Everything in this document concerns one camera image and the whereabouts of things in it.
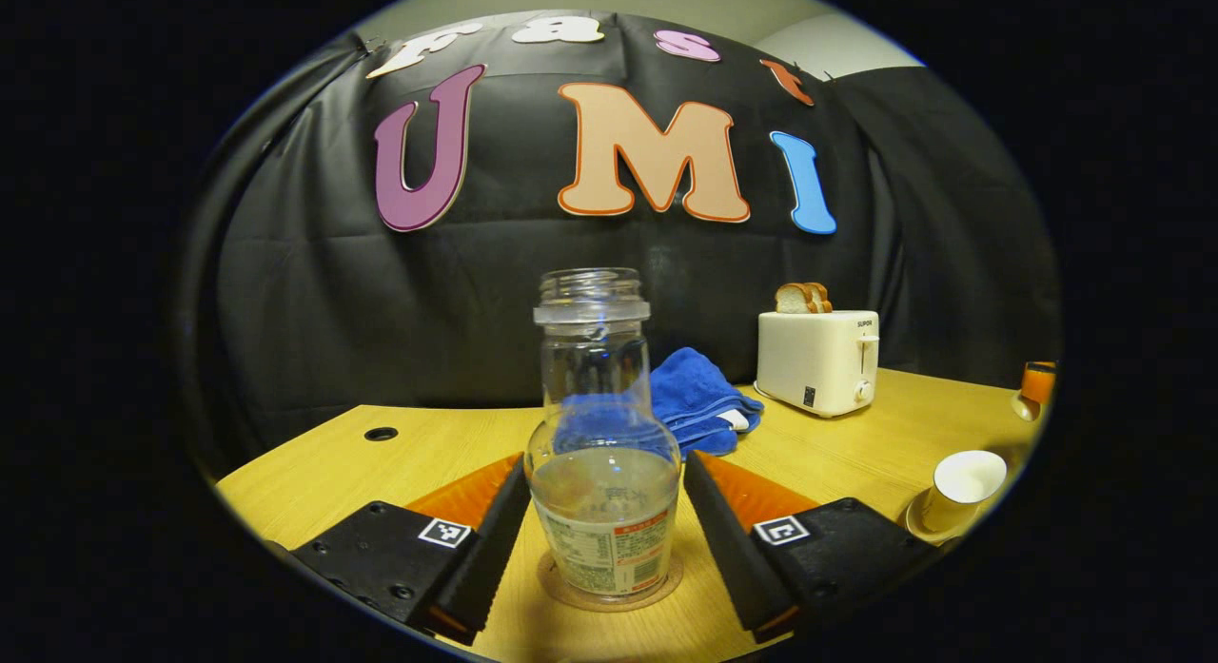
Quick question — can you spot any clear water bottle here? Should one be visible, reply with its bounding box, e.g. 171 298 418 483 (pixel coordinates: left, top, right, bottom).
524 267 683 602

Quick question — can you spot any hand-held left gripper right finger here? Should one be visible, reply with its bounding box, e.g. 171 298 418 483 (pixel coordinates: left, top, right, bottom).
682 451 938 645

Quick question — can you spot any round wooden coaster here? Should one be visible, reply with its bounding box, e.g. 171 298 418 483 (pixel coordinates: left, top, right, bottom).
536 547 685 614

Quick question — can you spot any black backdrop cloth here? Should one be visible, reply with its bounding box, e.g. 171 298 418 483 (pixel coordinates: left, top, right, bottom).
176 11 1062 474

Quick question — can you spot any white toaster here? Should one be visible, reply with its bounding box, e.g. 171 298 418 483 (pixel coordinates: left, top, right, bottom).
756 309 880 419

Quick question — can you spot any blue towel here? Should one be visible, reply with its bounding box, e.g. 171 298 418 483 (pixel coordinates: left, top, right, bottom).
557 347 765 458

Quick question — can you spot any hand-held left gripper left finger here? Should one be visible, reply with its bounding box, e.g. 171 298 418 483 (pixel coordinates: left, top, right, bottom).
290 454 531 647

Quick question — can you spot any cream teacup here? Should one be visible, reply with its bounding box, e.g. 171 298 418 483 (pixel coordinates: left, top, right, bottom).
921 450 1008 535

